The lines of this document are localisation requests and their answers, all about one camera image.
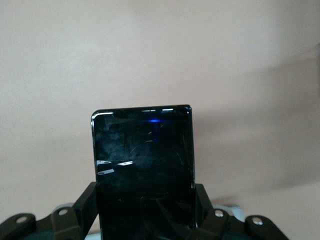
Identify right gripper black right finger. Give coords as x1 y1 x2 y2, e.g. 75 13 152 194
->
193 183 291 240

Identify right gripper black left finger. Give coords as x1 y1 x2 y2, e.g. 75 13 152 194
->
0 181 101 240

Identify long black slab phone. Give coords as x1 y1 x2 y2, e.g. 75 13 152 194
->
89 104 198 240

